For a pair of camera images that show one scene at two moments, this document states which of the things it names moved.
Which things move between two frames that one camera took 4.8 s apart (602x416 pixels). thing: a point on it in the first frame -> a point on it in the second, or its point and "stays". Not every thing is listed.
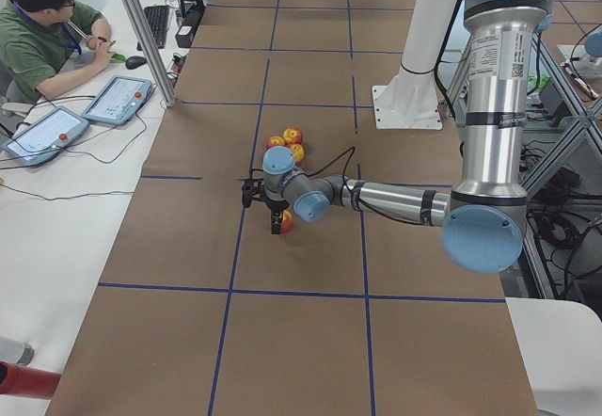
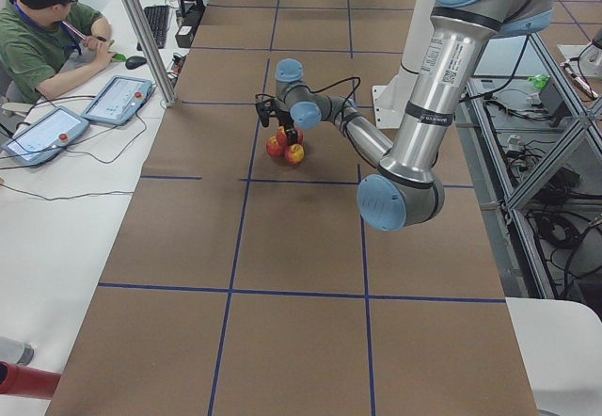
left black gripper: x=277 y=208 -> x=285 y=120
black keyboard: x=157 y=17 stays
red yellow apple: x=298 y=152 stays
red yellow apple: x=287 y=221 -> x=281 y=136
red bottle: x=16 y=379 stays
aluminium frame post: x=145 y=35 stays
